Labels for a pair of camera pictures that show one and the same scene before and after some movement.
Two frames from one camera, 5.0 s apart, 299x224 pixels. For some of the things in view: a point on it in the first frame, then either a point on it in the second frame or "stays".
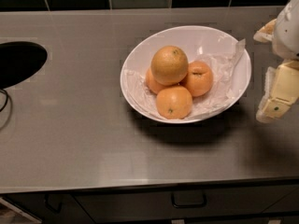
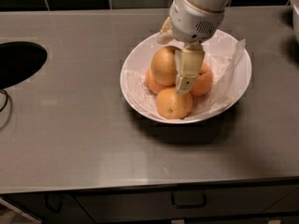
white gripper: x=287 y=32 → x=191 y=21
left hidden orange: x=153 y=84 stays
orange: x=169 y=65 stays
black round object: x=19 y=61 stays
